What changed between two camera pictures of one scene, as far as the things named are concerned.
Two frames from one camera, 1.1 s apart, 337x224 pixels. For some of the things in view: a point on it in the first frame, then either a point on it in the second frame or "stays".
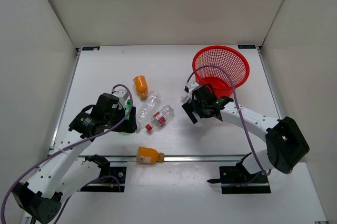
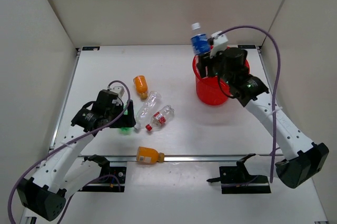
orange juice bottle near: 147,155 stays
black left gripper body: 113,119 stays
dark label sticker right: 246,46 stays
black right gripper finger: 189,108 -> 202,61
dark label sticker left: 90,48 stays
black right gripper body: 200,108 -> 216,68
